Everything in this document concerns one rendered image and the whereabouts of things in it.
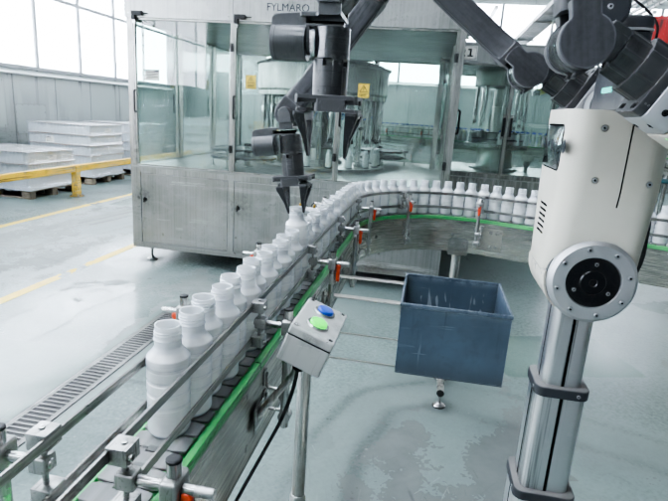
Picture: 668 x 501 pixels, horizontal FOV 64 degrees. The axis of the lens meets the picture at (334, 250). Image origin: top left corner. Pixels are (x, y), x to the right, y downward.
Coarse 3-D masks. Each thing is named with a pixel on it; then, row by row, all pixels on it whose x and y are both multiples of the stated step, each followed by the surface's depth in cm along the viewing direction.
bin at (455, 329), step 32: (416, 288) 181; (448, 288) 179; (480, 288) 177; (416, 320) 152; (448, 320) 150; (480, 320) 149; (416, 352) 154; (448, 352) 152; (480, 352) 151; (480, 384) 153
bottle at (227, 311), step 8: (216, 288) 88; (224, 288) 92; (232, 288) 90; (216, 296) 89; (224, 296) 89; (232, 296) 90; (216, 304) 89; (224, 304) 89; (232, 304) 90; (216, 312) 89; (224, 312) 89; (232, 312) 90; (224, 320) 89; (232, 320) 89; (224, 328) 89; (232, 336) 90; (224, 344) 90; (232, 344) 91; (224, 352) 90; (232, 352) 91; (224, 360) 90; (224, 368) 91; (232, 376) 92
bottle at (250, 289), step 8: (248, 264) 103; (240, 272) 100; (248, 272) 100; (248, 280) 100; (248, 288) 100; (256, 288) 102; (248, 296) 100; (256, 296) 101; (248, 304) 100; (248, 320) 101; (248, 328) 102; (248, 336) 102
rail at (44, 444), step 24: (336, 240) 184; (144, 360) 74; (120, 384) 68; (216, 384) 82; (144, 408) 76; (192, 408) 75; (120, 432) 70; (24, 456) 52; (96, 456) 65; (0, 480) 49; (72, 480) 60
